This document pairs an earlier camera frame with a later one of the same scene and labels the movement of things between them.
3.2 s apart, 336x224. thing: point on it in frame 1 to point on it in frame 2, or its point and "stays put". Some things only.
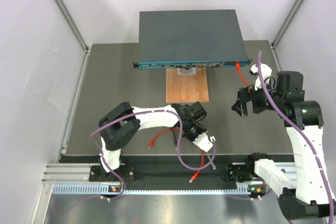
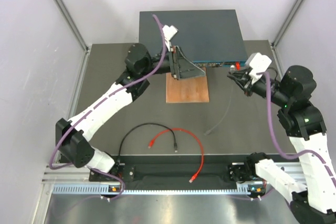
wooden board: x=185 y=85 stays put
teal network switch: x=190 y=39 stays put
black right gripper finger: x=241 y=108 to x=239 y=83
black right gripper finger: x=243 y=96 to x=239 y=73
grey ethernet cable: x=213 y=166 to x=208 y=132
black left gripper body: x=192 y=130 to x=175 y=68
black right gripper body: x=259 y=100 to x=248 y=82
